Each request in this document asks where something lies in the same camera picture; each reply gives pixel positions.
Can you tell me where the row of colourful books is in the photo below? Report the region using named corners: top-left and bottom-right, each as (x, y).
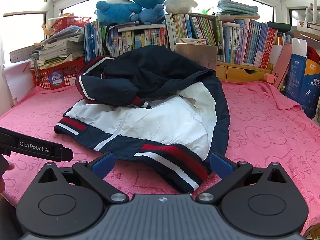
top-left (84, 12), bottom-right (278, 69)

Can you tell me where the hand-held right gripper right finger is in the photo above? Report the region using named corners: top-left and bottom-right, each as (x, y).
top-left (195, 152), bottom-right (293, 204)

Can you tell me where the stack of green booklets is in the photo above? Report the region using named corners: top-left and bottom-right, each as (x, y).
top-left (216, 0), bottom-right (259, 17)

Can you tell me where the pink paper folder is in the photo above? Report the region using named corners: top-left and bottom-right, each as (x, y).
top-left (271, 44), bottom-right (293, 88)

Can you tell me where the small red plastic basket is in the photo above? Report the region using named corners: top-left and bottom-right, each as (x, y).
top-left (51, 16), bottom-right (92, 34)

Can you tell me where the person's left hand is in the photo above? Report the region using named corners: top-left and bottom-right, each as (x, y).
top-left (0, 164), bottom-right (15, 194)

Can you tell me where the navy white red jacket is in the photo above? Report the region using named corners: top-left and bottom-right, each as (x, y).
top-left (54, 44), bottom-right (230, 193)

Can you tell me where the brown cardboard box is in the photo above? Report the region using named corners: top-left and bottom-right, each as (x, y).
top-left (175, 42), bottom-right (218, 71)

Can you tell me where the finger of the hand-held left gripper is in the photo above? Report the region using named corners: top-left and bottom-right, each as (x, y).
top-left (62, 146), bottom-right (74, 161)

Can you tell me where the blue cardboard box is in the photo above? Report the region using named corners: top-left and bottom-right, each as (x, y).
top-left (285, 39), bottom-right (320, 119)

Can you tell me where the wooden drawer box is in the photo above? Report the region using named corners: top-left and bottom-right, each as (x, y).
top-left (216, 62), bottom-right (274, 82)

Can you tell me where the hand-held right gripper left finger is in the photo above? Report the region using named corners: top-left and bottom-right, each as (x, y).
top-left (32, 151), bottom-right (130, 204)

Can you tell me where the small blue plush toy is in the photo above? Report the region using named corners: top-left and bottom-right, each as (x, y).
top-left (130, 4), bottom-right (165, 25)

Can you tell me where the stack of paper booklets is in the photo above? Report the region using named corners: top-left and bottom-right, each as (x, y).
top-left (30, 26), bottom-right (85, 69)

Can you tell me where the large red plastic basket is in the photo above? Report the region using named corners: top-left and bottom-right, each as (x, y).
top-left (30, 57), bottom-right (87, 90)

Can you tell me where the white panel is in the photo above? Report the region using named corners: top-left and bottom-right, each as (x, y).
top-left (4, 60), bottom-right (38, 102)

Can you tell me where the grey grid cutting mat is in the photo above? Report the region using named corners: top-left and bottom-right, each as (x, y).
top-left (9, 45), bottom-right (35, 63)

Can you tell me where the blue plush whale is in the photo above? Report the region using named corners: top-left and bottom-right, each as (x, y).
top-left (94, 0), bottom-right (143, 26)

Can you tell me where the pink rabbit print towel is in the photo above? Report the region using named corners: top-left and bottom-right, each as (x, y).
top-left (0, 80), bottom-right (320, 230)

